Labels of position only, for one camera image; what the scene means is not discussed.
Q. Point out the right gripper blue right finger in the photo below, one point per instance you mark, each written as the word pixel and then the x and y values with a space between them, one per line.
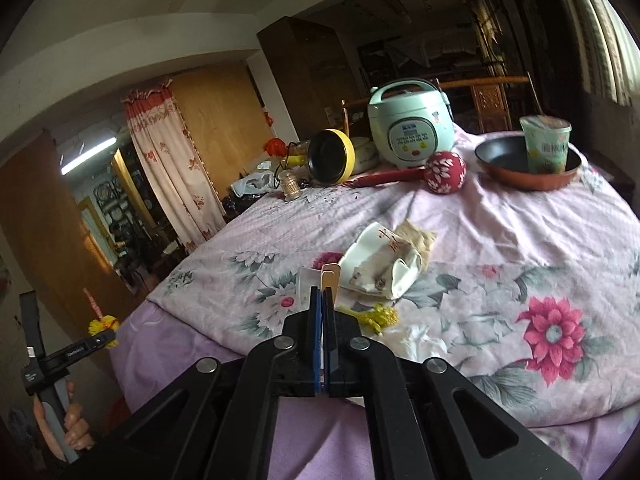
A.
pixel 331 325

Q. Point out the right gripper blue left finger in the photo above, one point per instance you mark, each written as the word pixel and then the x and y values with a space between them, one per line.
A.
pixel 314 336

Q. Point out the yellow plastic flower scrap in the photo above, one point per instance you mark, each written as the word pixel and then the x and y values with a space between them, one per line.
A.
pixel 375 320

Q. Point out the white paper bag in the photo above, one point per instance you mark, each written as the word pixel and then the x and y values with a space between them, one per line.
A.
pixel 385 263

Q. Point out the white tissue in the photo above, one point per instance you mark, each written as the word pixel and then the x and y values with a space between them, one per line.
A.
pixel 415 343

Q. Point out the person's left hand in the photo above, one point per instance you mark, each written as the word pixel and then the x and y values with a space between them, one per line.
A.
pixel 77 434

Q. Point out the small pink glass jar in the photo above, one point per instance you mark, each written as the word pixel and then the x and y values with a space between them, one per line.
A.
pixel 289 185

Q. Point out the yellow black round pot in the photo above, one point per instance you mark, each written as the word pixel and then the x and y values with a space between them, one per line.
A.
pixel 330 157

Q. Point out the mint green rice cooker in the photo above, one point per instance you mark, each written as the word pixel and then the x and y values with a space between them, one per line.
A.
pixel 410 120

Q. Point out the floral red white curtain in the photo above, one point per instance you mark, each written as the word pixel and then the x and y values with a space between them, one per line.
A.
pixel 173 165

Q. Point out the floral pink tablecloth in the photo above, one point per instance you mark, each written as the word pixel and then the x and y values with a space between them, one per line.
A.
pixel 532 296

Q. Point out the red frying pan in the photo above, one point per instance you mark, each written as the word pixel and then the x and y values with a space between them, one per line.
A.
pixel 505 160

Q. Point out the green instant noodle cup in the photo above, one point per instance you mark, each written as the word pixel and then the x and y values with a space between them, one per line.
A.
pixel 546 141

